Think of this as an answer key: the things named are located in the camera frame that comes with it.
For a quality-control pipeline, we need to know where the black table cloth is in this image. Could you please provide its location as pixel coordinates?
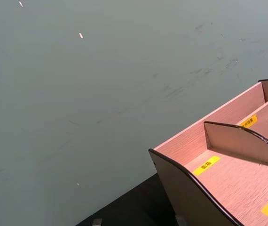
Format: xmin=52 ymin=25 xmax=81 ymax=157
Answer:
xmin=74 ymin=173 xmax=177 ymax=226

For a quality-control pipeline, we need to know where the pink wooden compartment organizer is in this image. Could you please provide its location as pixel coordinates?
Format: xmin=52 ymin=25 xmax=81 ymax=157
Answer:
xmin=148 ymin=77 xmax=268 ymax=226

